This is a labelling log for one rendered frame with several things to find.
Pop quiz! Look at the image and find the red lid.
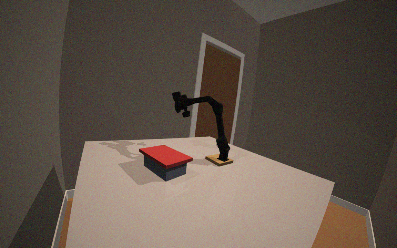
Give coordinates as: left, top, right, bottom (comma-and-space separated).
139, 145, 193, 169

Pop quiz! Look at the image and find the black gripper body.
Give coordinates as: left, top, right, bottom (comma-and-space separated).
181, 94, 190, 117

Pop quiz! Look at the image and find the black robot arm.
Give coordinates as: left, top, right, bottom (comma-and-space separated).
172, 92, 230, 162

